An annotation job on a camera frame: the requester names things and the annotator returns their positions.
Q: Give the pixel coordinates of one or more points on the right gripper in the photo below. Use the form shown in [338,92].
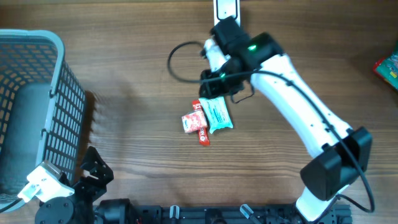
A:
[209,81]

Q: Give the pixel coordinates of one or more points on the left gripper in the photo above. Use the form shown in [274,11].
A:
[101,170]

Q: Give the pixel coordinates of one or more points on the small teal snack packet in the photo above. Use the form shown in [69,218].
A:
[217,113]

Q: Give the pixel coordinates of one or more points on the pink candy packet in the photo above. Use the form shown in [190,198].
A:
[194,121]

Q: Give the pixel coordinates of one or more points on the red Nescafe coffee stick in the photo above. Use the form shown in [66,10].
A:
[202,133]

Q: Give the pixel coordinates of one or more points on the large green snack bag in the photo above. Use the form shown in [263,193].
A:
[386,68]

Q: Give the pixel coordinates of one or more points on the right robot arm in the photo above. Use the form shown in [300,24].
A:
[340,154]

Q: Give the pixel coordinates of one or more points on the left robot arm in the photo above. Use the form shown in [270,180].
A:
[78,207]

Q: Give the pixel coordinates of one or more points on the white barcode scanner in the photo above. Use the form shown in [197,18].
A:
[225,8]

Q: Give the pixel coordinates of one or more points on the grey mesh shopping basket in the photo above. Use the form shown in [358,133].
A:
[42,110]

